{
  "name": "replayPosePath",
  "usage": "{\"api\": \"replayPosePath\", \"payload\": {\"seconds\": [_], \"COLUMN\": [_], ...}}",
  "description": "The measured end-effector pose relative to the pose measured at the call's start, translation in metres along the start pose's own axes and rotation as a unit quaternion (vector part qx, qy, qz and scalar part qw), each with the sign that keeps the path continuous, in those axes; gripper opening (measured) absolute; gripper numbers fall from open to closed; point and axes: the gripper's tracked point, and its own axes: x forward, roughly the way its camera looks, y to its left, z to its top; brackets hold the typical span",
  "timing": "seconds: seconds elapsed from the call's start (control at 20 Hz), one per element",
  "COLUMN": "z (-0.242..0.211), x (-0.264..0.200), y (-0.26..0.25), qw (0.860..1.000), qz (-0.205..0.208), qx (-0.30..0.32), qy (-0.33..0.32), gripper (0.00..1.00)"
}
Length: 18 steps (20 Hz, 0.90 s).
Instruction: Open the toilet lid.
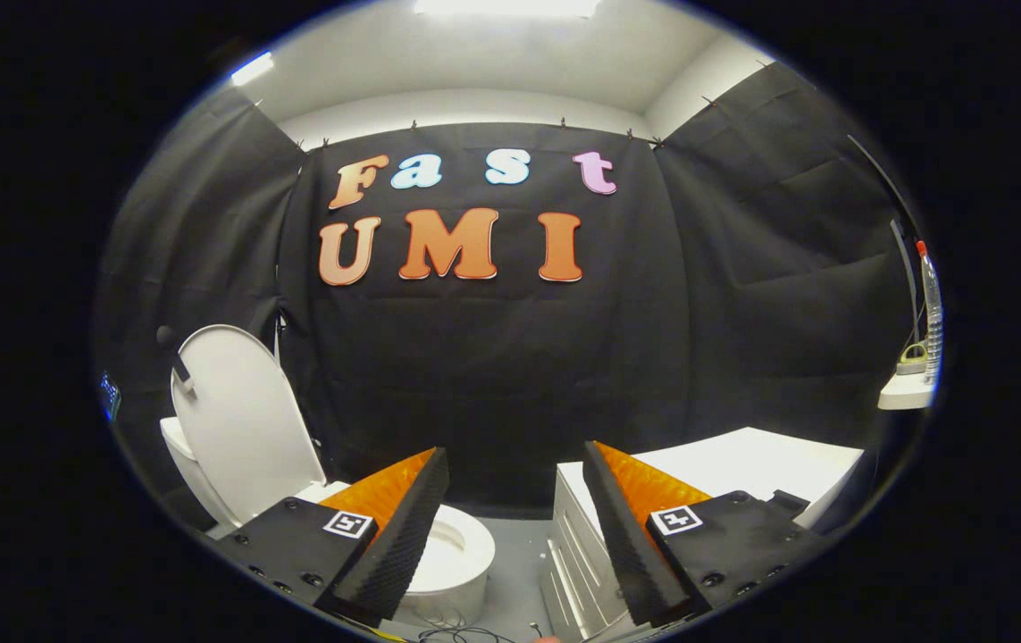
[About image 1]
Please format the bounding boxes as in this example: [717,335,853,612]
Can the small ceiling light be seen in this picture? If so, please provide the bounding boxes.
[230,51,276,88]

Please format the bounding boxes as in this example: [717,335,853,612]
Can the thin grey rod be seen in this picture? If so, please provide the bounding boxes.
[890,219,922,345]

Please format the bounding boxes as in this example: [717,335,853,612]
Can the black block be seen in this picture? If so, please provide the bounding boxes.
[765,489,812,521]

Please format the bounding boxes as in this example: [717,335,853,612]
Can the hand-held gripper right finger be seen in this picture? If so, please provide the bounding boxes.
[582,440,833,628]

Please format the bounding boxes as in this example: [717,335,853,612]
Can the large ceiling light panel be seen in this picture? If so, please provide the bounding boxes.
[412,0,602,17]

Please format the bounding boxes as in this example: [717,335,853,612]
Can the white drawer cabinet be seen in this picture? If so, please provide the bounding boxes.
[539,427,866,642]

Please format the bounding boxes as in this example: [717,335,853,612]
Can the black floor cables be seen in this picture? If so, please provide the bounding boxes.
[416,621,565,643]

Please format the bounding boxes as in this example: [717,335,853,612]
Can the black backdrop cloth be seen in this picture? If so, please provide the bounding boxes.
[92,58,922,537]

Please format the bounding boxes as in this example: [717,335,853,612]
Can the clear plastic bottle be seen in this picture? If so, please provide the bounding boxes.
[915,239,945,387]

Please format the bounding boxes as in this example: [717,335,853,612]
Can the black lid lifter handle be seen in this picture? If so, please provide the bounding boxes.
[155,324,197,396]

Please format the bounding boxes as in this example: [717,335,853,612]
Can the white toilet body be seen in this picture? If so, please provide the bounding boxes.
[160,415,498,628]

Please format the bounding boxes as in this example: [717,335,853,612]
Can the small white shelf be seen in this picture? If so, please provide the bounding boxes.
[876,371,938,412]

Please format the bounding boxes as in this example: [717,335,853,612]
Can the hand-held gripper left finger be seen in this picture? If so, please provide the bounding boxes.
[206,447,451,628]

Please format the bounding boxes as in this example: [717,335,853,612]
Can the white toilet lid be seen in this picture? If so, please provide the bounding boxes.
[171,324,328,526]

